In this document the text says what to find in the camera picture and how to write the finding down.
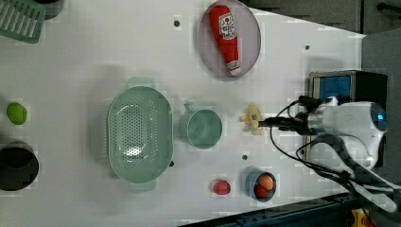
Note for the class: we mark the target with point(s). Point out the orange toy fruit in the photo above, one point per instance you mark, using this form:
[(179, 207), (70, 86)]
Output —
[(266, 181)]

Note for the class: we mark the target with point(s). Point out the green perforated colander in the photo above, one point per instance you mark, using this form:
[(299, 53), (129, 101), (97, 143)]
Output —
[(140, 134)]

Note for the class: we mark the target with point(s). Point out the black toaster oven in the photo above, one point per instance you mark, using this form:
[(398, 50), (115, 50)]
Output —
[(343, 85)]

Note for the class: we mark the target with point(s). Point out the green dish rack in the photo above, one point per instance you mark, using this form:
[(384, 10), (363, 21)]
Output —
[(21, 20)]

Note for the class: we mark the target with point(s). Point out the red ketchup bottle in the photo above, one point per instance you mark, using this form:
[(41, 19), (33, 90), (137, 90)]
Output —
[(224, 31)]

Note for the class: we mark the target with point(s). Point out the green lime toy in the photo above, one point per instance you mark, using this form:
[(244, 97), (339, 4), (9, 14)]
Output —
[(17, 113)]

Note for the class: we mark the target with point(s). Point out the grey round plate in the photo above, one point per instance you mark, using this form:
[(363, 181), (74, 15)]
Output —
[(249, 39)]

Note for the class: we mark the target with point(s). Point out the black pot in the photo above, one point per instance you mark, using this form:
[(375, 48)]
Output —
[(19, 166)]

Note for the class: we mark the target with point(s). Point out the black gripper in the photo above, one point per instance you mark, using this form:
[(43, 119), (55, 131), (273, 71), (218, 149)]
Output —
[(297, 123)]

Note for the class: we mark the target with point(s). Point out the green mug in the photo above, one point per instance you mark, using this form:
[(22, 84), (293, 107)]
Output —
[(200, 128)]

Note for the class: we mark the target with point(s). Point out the red toy fruit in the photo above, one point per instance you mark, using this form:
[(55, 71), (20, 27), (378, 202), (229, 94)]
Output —
[(261, 192)]

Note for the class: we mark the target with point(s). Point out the red plush strawberry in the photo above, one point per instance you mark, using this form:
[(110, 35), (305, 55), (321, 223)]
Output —
[(222, 187)]

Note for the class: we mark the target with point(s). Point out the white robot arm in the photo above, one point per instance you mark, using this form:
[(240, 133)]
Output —
[(344, 145)]

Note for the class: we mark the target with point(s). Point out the blue small bowl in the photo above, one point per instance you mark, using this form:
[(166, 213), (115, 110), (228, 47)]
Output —
[(252, 182)]

